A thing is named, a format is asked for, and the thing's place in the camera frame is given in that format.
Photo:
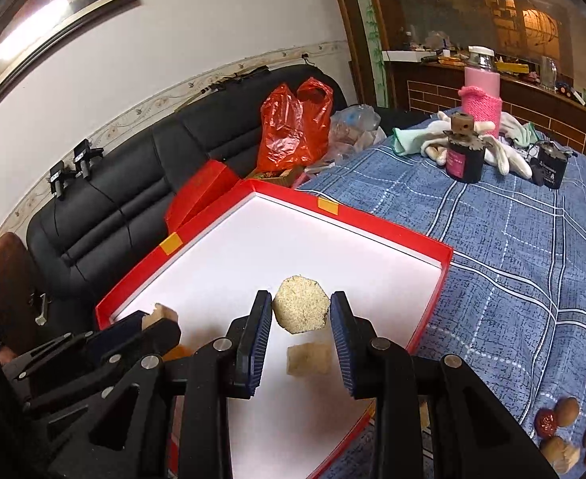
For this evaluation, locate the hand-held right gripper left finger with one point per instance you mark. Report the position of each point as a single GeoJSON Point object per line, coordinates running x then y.
{"type": "Point", "coordinates": [260, 339]}

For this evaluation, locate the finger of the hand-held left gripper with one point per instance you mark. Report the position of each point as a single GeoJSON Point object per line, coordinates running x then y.
{"type": "Point", "coordinates": [160, 332]}
{"type": "Point", "coordinates": [116, 332]}

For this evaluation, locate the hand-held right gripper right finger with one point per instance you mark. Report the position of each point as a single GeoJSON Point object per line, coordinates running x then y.
{"type": "Point", "coordinates": [341, 344]}

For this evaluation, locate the small knobby sugarcane piece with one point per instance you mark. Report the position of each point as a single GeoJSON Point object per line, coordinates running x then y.
{"type": "Point", "coordinates": [160, 313]}

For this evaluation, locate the hexagonal sugarcane piece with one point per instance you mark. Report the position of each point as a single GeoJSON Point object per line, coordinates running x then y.
{"type": "Point", "coordinates": [300, 304]}

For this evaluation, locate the red cardboard box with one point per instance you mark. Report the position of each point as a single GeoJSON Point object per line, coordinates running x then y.
{"type": "Point", "coordinates": [273, 239]}

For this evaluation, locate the pale sugarcane piece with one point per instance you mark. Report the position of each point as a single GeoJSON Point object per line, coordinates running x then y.
{"type": "Point", "coordinates": [308, 359]}
{"type": "Point", "coordinates": [567, 460]}

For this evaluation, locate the orange dried fruit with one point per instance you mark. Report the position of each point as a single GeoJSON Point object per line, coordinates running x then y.
{"type": "Point", "coordinates": [175, 353]}

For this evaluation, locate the brown chair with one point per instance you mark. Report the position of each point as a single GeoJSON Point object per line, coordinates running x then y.
{"type": "Point", "coordinates": [8, 284]}

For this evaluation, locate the red box lid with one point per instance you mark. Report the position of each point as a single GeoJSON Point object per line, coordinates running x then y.
{"type": "Point", "coordinates": [198, 194]}

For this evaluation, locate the black leather sofa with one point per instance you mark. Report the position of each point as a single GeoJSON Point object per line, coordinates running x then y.
{"type": "Point", "coordinates": [138, 174]}

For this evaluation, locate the black clip device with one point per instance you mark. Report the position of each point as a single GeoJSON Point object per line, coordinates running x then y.
{"type": "Point", "coordinates": [84, 159]}
{"type": "Point", "coordinates": [59, 179]}

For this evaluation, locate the brown patterned box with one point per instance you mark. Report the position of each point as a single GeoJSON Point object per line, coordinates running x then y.
{"type": "Point", "coordinates": [278, 177]}

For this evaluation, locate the blue plaid tablecloth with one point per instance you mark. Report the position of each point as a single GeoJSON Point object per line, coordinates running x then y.
{"type": "Point", "coordinates": [497, 259]}

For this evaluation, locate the red plastic bag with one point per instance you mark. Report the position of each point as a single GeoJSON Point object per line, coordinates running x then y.
{"type": "Point", "coordinates": [290, 129]}

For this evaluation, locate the mint green cloth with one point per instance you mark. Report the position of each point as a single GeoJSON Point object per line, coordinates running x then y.
{"type": "Point", "coordinates": [407, 139]}

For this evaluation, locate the clear plastic bag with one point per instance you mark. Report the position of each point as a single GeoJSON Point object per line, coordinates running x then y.
{"type": "Point", "coordinates": [355, 127]}

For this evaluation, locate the white cotton glove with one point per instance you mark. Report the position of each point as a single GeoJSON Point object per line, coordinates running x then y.
{"type": "Point", "coordinates": [509, 154]}
{"type": "Point", "coordinates": [435, 147]}

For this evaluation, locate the red date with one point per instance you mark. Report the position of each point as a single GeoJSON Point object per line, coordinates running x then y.
{"type": "Point", "coordinates": [545, 422]}

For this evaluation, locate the black jar with cork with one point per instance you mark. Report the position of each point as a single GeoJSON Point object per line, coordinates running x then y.
{"type": "Point", "coordinates": [465, 159]}

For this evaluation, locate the black battery pack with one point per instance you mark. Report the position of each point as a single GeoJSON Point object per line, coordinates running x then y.
{"type": "Point", "coordinates": [552, 167]}

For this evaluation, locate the pink bottle with knitted sleeve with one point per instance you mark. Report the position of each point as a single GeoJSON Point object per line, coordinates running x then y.
{"type": "Point", "coordinates": [482, 95]}

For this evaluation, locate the wooden counter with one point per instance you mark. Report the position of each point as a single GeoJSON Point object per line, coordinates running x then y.
{"type": "Point", "coordinates": [532, 110]}

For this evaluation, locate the glass kettle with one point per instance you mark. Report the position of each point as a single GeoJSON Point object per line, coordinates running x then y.
{"type": "Point", "coordinates": [548, 74]}

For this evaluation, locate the wooden glass partition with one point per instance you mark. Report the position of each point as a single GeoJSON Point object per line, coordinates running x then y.
{"type": "Point", "coordinates": [472, 5]}

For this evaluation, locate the framed wall picture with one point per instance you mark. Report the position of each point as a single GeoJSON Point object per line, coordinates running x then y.
{"type": "Point", "coordinates": [68, 15]}

